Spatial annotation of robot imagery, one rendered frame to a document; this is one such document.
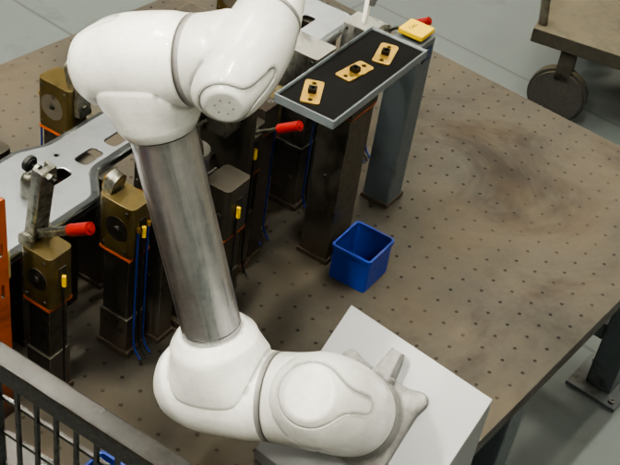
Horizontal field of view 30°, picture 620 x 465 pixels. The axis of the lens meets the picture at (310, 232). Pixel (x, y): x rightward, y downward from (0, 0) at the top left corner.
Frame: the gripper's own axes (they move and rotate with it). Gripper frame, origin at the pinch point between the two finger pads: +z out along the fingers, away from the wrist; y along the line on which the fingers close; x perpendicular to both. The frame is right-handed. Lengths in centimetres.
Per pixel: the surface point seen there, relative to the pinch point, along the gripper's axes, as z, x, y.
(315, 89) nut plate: 17.8, 0.4, 0.3
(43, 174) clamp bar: 14, 51, 33
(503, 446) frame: 92, 7, -56
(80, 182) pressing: 35, 25, 38
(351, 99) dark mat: 19.0, -1.2, -6.9
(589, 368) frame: 134, -70, -82
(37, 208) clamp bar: 21, 51, 34
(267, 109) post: 25.0, 0.5, 9.1
